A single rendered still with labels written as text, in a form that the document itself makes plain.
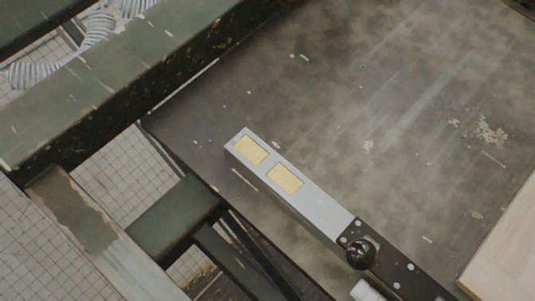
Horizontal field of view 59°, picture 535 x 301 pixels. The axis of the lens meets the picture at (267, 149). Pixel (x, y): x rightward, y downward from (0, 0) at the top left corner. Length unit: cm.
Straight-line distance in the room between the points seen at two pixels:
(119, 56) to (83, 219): 25
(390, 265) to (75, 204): 44
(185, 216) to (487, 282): 46
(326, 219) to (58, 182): 39
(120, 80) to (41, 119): 12
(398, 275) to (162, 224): 36
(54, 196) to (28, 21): 60
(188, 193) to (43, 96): 26
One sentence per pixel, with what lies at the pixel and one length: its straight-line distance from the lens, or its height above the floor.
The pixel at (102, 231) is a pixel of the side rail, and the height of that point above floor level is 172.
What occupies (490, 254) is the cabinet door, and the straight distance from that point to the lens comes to 78.
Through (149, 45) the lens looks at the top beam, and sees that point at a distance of 77.
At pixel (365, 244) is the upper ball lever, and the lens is 56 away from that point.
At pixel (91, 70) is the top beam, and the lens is 76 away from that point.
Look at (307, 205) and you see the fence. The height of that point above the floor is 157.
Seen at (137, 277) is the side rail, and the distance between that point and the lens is 66.
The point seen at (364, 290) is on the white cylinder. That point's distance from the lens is 68.
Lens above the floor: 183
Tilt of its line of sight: 13 degrees down
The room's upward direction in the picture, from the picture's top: 37 degrees counter-clockwise
